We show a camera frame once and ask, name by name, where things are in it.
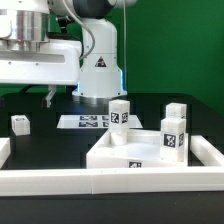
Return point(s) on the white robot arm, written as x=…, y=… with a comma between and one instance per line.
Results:
x=27, y=24

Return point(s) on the white marker base plate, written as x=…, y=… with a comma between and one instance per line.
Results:
x=83, y=122

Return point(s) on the white square table top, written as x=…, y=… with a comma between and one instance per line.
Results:
x=141, y=150

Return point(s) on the white front fence bar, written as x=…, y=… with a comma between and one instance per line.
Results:
x=103, y=181

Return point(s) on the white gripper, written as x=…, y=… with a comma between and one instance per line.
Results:
x=57, y=63

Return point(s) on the white fence bar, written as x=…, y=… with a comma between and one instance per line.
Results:
x=206, y=152
x=103, y=181
x=5, y=150

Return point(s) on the white right fence bar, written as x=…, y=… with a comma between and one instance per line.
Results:
x=206, y=152

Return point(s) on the white left fence bar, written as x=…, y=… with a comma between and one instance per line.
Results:
x=5, y=150

